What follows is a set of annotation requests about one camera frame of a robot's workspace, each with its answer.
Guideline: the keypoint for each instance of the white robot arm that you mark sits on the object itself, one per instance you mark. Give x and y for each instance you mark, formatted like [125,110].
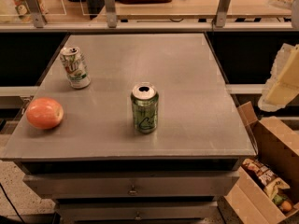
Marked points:
[283,85]

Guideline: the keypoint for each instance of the green soda can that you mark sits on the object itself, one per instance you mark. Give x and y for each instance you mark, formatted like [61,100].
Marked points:
[144,99]

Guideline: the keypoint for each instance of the white 7up can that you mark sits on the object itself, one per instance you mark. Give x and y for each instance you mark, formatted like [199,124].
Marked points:
[75,67]

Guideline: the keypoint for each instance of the upper metal drawer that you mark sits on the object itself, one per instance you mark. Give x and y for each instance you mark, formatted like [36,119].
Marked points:
[132,184]

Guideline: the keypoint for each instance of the metal drawer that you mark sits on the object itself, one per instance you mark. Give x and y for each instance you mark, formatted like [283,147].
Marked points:
[135,211]
[132,184]

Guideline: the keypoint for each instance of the red apple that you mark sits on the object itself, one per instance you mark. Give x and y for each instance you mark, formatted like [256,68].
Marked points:
[44,113]

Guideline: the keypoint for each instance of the lower metal drawer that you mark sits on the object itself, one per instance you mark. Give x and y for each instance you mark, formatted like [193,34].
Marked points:
[135,211]

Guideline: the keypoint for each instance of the cardboard box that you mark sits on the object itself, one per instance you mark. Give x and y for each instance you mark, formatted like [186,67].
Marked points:
[278,147]

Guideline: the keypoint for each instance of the brown snack bag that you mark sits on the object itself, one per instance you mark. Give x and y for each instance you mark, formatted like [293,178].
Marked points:
[259,172]

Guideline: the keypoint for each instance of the green snack bag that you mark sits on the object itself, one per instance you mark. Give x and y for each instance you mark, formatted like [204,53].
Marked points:
[276,191]

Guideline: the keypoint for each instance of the small orange fruit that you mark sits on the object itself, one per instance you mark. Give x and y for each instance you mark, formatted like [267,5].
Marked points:
[285,207]

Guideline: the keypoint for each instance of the middle metal glass bracket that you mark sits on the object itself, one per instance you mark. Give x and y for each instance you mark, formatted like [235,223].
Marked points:
[111,13]

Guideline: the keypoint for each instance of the metal glass bracket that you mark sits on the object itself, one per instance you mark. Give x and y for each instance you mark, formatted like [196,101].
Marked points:
[36,14]
[111,13]
[221,14]

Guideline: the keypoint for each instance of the right metal glass bracket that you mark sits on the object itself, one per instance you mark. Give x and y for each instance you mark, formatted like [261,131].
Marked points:
[221,14]

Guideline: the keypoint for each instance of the left metal glass bracket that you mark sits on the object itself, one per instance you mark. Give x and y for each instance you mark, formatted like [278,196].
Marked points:
[36,14]

